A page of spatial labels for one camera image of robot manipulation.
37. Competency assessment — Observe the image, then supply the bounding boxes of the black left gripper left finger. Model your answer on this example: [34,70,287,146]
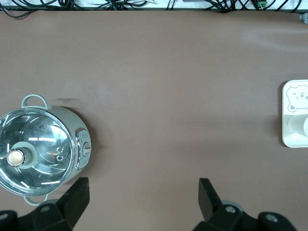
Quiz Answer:
[16,177,90,231]

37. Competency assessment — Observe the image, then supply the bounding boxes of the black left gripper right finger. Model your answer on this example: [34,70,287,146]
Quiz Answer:
[193,178,260,231]

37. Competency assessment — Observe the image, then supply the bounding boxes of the white IKEA cup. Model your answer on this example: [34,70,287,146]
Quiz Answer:
[288,115,308,138]

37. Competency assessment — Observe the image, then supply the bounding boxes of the glass lid with gold knob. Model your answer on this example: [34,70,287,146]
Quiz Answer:
[0,108,73,194]

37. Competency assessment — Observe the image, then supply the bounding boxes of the pale green electric pot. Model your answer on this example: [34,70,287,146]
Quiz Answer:
[0,94,93,205]

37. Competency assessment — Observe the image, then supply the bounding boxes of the white bear print tray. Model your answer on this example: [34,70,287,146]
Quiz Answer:
[281,79,308,148]

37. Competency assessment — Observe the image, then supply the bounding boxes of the brown table mat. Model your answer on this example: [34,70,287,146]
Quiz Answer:
[0,9,308,231]

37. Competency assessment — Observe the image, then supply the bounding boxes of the tangled black cables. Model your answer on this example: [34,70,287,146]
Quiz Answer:
[0,0,301,19]

